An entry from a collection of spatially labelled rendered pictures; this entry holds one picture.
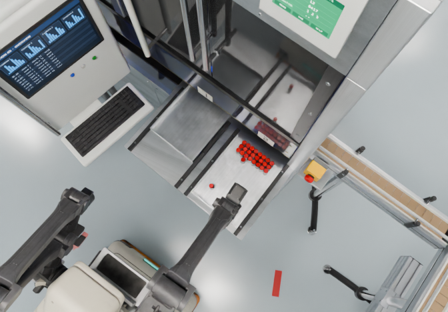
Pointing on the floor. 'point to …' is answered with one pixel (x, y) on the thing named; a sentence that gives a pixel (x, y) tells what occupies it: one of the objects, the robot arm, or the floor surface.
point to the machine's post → (369, 67)
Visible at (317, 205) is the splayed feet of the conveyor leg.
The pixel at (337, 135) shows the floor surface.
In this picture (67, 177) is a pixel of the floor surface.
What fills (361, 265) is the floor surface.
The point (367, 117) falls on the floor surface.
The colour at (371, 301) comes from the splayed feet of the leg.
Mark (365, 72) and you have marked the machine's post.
